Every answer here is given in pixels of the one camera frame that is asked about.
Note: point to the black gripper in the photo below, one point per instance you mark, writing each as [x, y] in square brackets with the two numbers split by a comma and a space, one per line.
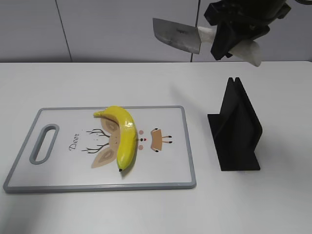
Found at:
[237, 20]

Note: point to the white grey-rimmed cutting board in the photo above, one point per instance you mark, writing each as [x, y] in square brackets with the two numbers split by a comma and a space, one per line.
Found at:
[69, 150]

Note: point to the yellow plastic banana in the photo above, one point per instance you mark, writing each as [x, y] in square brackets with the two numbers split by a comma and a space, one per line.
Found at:
[127, 139]

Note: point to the black knife stand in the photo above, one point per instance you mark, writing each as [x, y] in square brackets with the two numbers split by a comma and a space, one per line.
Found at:
[236, 130]

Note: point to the knife with white handle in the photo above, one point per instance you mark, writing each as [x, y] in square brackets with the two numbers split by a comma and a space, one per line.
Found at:
[189, 39]

